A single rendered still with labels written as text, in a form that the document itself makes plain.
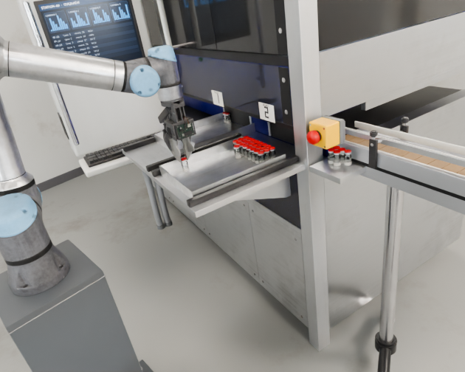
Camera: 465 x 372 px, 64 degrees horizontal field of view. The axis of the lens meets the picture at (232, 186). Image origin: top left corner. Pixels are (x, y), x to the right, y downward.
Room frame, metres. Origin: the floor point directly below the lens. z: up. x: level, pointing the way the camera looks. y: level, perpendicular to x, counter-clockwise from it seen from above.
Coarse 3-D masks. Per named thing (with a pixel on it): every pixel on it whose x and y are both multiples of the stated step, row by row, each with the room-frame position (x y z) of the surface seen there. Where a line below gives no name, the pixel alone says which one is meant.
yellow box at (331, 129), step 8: (312, 120) 1.04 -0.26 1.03; (320, 120) 1.03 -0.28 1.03; (328, 120) 1.02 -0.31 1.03; (336, 120) 1.01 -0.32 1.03; (312, 128) 1.02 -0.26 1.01; (320, 128) 0.99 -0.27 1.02; (328, 128) 0.98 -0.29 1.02; (336, 128) 0.99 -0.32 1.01; (320, 136) 0.99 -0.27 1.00; (328, 136) 0.98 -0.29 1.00; (336, 136) 0.99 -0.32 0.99; (320, 144) 1.00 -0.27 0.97; (328, 144) 0.98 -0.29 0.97; (336, 144) 0.99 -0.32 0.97
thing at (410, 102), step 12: (408, 96) 1.64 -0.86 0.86; (420, 96) 1.61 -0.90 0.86; (432, 96) 1.58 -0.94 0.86; (444, 96) 1.55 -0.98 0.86; (192, 108) 2.04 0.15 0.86; (348, 108) 1.60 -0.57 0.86; (360, 108) 1.57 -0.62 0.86; (372, 108) 1.55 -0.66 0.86; (384, 108) 1.52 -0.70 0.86; (396, 108) 1.50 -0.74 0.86; (408, 108) 1.47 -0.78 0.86; (348, 120) 1.45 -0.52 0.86; (360, 120) 1.43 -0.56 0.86; (372, 120) 1.41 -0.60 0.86; (384, 120) 1.39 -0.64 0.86
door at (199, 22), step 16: (176, 0) 1.75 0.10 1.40; (192, 0) 1.62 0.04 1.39; (208, 0) 1.51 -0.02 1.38; (176, 16) 1.78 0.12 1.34; (192, 16) 1.64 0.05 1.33; (208, 16) 1.52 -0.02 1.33; (176, 32) 1.81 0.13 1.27; (192, 32) 1.67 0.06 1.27; (208, 32) 1.54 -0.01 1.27; (208, 48) 1.56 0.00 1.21
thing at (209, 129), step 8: (200, 120) 1.63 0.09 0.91; (208, 120) 1.64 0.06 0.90; (216, 120) 1.66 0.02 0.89; (200, 128) 1.60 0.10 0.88; (208, 128) 1.58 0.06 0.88; (216, 128) 1.56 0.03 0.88; (224, 128) 1.54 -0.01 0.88; (232, 128) 1.53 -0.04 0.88; (240, 128) 1.42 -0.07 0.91; (248, 128) 1.44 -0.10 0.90; (160, 136) 1.53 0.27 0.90; (192, 136) 1.52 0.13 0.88; (200, 136) 1.50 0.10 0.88; (208, 136) 1.48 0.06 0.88; (216, 136) 1.37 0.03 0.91; (224, 136) 1.39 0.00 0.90; (160, 144) 1.48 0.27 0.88; (200, 144) 1.34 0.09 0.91
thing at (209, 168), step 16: (224, 144) 1.29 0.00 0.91; (176, 160) 1.20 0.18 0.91; (192, 160) 1.23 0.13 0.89; (208, 160) 1.23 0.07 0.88; (224, 160) 1.20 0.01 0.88; (240, 160) 1.18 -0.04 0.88; (272, 160) 1.07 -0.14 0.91; (176, 176) 1.13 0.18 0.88; (192, 176) 1.11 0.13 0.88; (208, 176) 1.09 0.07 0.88; (224, 176) 1.07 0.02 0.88; (240, 176) 1.02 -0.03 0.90; (192, 192) 0.94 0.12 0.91
